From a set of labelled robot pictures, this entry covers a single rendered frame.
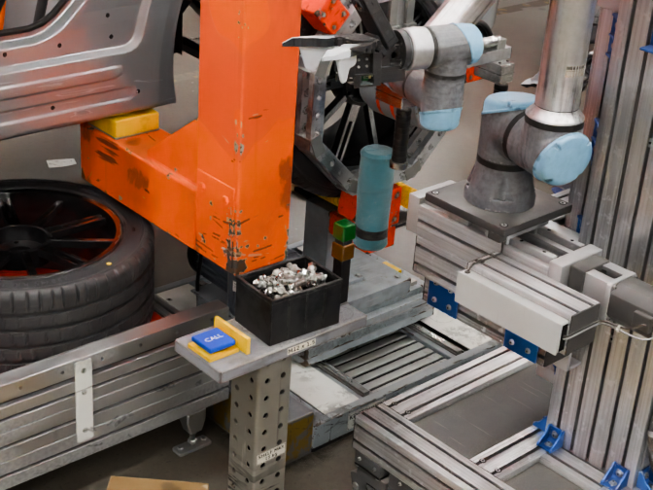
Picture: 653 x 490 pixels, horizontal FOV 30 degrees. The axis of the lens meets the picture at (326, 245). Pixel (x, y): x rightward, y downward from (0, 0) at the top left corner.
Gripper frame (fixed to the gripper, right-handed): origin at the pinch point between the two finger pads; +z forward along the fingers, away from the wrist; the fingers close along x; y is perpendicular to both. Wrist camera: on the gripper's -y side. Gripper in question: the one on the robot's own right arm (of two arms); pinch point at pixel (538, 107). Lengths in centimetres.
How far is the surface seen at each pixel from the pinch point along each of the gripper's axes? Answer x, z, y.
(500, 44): -14.1, 9.3, 18.6
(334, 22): -39, 44, 24
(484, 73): -12.1, 14.0, 11.9
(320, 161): -20, 57, -3
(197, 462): 16, 117, -43
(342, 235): 1, 71, 10
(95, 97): -67, 91, -8
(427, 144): -12.7, 22.6, -16.6
